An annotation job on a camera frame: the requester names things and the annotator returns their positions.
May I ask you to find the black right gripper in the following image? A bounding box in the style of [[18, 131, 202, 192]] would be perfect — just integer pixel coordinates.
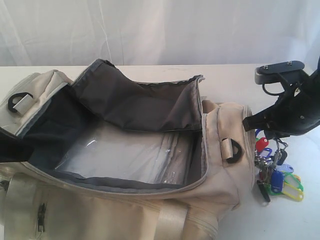
[[242, 66, 320, 140]]

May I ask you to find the colourful key tag bunch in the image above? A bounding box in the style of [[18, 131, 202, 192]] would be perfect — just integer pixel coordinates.
[[254, 129, 304, 203]]

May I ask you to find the cream fabric duffel bag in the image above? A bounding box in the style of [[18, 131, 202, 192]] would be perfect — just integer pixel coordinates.
[[0, 59, 256, 240]]

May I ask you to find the clear plastic bag package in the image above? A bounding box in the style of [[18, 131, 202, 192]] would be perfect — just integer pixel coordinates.
[[56, 122, 194, 185]]

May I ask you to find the white draped cloth background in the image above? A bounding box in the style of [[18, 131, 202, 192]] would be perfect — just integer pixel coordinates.
[[0, 0, 320, 67]]

